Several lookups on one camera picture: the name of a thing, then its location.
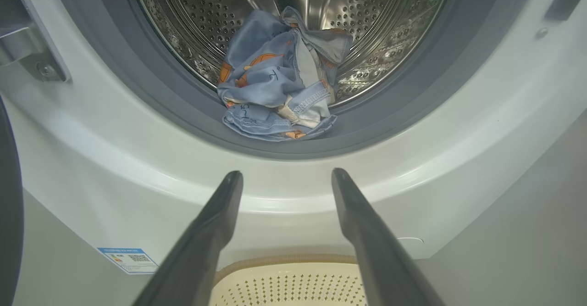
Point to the round black glass washer door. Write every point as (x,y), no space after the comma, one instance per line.
(9,205)

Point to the small silver latch screw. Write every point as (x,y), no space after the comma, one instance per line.
(541,33)

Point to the light blue cream-lined garment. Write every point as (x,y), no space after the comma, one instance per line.
(312,102)

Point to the white front-load washing machine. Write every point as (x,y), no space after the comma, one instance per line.
(137,168)

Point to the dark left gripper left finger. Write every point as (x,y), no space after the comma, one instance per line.
(197,251)

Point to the blue energy label sticker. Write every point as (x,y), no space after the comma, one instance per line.
(128,260)

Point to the metal door hinge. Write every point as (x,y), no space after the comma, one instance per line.
(32,53)

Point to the blue cartoon print garment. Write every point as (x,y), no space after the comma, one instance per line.
(261,72)

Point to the perforated stainless steel drum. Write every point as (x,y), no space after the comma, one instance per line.
(192,3)

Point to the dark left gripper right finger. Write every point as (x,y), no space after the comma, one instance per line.
(380,260)

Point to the cream perforated plastic laundry basket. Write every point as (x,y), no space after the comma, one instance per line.
(284,287)

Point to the round white filter cover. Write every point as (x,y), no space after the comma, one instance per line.
(412,248)

